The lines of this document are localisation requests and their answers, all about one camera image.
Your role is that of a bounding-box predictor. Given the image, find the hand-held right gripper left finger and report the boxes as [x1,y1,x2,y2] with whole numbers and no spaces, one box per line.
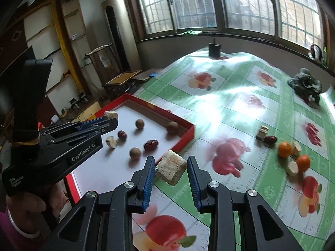
[51,156,156,251]

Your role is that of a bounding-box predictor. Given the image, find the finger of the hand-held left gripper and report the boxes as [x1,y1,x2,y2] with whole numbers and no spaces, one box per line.
[48,132,103,150]
[43,117,119,140]

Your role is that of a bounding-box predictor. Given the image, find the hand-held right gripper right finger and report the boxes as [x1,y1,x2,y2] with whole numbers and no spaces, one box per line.
[187,156,292,251]

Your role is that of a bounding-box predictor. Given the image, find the red cardboard tray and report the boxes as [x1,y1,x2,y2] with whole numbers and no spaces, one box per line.
[64,93,195,210]

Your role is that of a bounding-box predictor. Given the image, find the person's left forearm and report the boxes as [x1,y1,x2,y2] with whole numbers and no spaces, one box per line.
[0,209,50,251]

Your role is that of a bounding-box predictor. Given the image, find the person's left hand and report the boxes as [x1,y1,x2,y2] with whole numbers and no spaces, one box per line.
[6,182,70,231]

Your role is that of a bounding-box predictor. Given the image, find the low wooden cabinet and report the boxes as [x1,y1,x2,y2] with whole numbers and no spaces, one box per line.
[60,98,102,122]

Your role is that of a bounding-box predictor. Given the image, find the wooden armchair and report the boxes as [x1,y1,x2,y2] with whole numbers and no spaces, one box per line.
[86,42,143,97]

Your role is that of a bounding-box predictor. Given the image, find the silver bangle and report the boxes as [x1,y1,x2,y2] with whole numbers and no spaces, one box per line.
[6,208,41,238]

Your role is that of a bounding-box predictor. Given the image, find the green fruit print tablecloth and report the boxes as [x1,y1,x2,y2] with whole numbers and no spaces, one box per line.
[71,51,335,251]

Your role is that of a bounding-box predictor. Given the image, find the tall grey air conditioner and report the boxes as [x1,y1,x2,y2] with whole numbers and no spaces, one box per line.
[101,0,137,72]

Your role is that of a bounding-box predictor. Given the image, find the orange mandarin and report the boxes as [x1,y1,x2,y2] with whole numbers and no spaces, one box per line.
[278,141,292,158]
[296,155,311,173]

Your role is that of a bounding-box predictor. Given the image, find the black pen holder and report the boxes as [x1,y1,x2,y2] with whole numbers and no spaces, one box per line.
[209,38,222,57]

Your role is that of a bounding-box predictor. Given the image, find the wooden framed grille window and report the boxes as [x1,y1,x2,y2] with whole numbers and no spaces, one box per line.
[126,0,330,55]

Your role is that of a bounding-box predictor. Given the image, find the dark grey crumpled cloth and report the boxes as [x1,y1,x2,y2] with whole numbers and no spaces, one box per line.
[287,68,322,104]

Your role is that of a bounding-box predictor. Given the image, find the red white headphones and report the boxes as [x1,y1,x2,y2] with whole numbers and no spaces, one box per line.
[309,44,322,62]

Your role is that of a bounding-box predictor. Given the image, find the white yellow wall cabinet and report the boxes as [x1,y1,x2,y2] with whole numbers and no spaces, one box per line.
[23,0,87,105]

